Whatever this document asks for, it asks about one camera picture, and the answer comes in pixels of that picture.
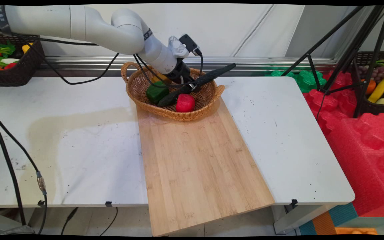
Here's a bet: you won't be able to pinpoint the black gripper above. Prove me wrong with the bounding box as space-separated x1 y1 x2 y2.
170 58 200 94

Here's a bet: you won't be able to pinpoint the dark green cucumber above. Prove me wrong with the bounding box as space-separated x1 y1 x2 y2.
157 63 236 107

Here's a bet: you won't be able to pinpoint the red bell pepper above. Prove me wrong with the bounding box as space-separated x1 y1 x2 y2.
175 94 195 113

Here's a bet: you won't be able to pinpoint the yellow bell pepper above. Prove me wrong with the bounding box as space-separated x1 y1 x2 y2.
152 74 171 84

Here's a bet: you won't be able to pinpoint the woven wicker basket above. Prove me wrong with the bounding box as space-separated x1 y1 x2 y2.
121 62 225 122

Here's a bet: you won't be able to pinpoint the green bell pepper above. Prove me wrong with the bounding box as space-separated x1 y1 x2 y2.
146 81 170 104

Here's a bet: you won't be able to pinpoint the bamboo cutting board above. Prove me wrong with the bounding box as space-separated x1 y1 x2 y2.
136 97 275 237

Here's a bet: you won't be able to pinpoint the green foam mat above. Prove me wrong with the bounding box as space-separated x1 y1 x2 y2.
265 69 328 93

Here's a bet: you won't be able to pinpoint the black tripod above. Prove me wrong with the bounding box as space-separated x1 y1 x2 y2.
280 5 384 119

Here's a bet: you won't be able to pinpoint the dark basket of toy vegetables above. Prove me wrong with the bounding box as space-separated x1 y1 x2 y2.
0 33 45 87

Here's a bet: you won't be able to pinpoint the orange toy fruit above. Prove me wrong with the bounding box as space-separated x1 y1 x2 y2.
365 79 377 95

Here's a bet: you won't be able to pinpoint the red foam mat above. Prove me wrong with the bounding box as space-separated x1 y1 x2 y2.
303 70 384 218

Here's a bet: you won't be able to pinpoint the dark basket of toy fruit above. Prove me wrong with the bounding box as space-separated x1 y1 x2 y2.
353 51 384 117

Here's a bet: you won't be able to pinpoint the purple toy grapes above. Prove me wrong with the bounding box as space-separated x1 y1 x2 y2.
358 66 384 83

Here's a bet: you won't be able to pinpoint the yellow toy banana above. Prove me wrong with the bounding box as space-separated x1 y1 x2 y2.
368 75 384 103

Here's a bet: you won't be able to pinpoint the blue and orange foam mat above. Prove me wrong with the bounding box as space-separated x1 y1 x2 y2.
298 202 359 236

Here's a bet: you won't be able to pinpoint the black camera cable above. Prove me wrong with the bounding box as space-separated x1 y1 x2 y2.
197 50 204 79

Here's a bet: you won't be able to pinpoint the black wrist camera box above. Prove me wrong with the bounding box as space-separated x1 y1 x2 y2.
178 34 202 56

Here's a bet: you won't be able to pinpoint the aluminium wall rail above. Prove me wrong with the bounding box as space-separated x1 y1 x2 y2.
40 55 338 73

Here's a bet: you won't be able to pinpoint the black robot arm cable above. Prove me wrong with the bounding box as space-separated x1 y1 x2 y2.
0 26 179 89

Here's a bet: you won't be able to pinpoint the thin black floor cable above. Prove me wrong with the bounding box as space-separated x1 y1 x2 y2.
60 207 118 236

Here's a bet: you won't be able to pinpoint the black cable with metal connector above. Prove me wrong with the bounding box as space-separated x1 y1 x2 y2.
0 106 48 235

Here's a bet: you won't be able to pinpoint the thick black cable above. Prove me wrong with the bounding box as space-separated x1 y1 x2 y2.
0 107 27 226

